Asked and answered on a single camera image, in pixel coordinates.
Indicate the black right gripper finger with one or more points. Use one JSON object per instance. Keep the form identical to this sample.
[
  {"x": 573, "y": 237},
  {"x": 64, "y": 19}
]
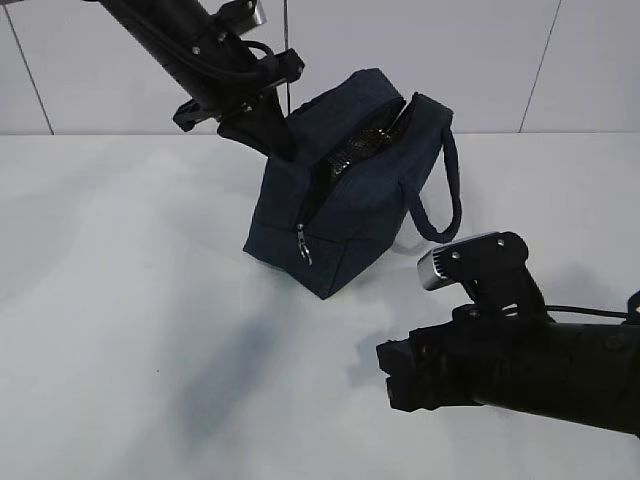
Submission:
[
  {"x": 408, "y": 392},
  {"x": 398, "y": 357}
]

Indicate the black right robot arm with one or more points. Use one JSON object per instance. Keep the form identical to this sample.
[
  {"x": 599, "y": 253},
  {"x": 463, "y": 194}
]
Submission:
[{"x": 581, "y": 373}]

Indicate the dark blue lunch bag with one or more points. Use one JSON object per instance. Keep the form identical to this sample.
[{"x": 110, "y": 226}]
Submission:
[{"x": 366, "y": 159}]

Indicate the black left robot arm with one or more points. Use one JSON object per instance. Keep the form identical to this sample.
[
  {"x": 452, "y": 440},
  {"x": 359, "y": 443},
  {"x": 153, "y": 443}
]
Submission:
[{"x": 180, "y": 35}]

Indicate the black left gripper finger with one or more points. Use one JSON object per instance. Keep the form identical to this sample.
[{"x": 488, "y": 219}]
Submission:
[{"x": 259, "y": 123}]

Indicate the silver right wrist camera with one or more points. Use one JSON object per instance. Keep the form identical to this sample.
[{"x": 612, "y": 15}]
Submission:
[{"x": 472, "y": 258}]

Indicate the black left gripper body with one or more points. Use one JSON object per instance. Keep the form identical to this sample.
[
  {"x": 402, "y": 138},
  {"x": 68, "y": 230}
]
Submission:
[{"x": 219, "y": 94}]

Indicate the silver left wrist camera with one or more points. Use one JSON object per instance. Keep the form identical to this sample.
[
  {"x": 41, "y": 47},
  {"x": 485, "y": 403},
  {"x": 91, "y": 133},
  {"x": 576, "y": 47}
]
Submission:
[{"x": 242, "y": 16}]

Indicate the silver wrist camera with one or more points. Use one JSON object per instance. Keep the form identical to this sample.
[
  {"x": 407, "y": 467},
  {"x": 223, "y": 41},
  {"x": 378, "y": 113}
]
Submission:
[
  {"x": 472, "y": 258},
  {"x": 242, "y": 16}
]

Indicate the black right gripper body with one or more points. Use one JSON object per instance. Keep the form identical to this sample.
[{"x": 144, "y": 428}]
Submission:
[{"x": 455, "y": 357}]

